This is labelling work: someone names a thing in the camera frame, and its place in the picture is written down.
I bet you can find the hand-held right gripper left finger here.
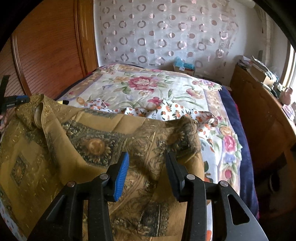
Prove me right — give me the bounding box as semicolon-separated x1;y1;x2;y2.
28;152;130;241

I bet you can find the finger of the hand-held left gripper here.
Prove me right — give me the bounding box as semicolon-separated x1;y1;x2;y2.
15;95;31;105

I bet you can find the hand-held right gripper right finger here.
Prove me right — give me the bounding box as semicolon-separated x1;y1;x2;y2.
165;152;270;241

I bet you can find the brown patterned shirt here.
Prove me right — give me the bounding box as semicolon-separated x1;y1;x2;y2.
0;94;205;241

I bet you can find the orange fruit print garment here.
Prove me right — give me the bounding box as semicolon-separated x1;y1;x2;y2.
0;98;220;241

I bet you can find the wooden wardrobe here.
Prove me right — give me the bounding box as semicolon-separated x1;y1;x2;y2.
0;0;100;103

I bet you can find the navy blue blanket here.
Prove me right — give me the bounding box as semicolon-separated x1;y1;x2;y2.
217;87;260;219

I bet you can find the floral blanket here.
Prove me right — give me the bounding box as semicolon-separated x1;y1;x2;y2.
57;64;244;186

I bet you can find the wooden side cabinet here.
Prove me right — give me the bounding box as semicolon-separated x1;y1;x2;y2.
230;64;296;177

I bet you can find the blue topped cardboard box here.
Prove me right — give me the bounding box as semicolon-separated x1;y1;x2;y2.
173;57;196;75

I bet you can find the pink tissue pack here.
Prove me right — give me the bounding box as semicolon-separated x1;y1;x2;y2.
283;105;296;120

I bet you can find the brown cardboard box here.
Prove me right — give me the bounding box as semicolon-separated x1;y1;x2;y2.
251;66;274;85

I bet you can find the pink bottle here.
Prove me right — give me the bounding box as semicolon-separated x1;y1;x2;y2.
281;87;293;105

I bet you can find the stack of papers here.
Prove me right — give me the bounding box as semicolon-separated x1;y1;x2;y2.
238;55;276;77

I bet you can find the circle patterned sheer curtain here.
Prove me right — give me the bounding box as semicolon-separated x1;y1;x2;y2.
94;0;241;80

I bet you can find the window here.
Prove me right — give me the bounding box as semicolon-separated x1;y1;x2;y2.
281;42;296;93

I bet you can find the patterned window curtain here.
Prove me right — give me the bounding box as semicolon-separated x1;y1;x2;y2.
258;13;274;59

